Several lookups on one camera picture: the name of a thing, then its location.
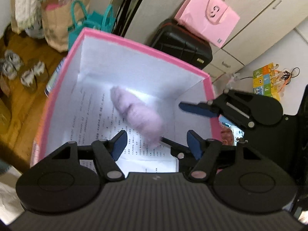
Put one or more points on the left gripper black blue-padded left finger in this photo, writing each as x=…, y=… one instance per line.
x=106, y=153

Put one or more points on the teal tote bag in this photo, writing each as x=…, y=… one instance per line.
x=94, y=20

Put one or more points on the printed paper sheet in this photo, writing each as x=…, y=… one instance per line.
x=92, y=116

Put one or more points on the grey white slipper pair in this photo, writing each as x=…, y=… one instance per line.
x=29, y=74

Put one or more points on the brown paper bag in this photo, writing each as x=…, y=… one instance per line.
x=56, y=19

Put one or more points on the pink storage box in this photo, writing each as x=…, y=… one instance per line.
x=156, y=78

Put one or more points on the purple plush toy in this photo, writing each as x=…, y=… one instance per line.
x=142, y=118

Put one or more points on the white knitted garment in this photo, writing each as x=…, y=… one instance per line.
x=26, y=13

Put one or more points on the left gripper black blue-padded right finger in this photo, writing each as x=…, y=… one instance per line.
x=206, y=153

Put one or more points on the colourful hanging gift bag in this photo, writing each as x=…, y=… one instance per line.
x=268, y=81

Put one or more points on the black suitcase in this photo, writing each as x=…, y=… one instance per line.
x=173, y=39

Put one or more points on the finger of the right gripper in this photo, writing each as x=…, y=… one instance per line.
x=177, y=150
x=202, y=109

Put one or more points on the pink paper shopping bag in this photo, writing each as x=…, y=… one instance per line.
x=211, y=20

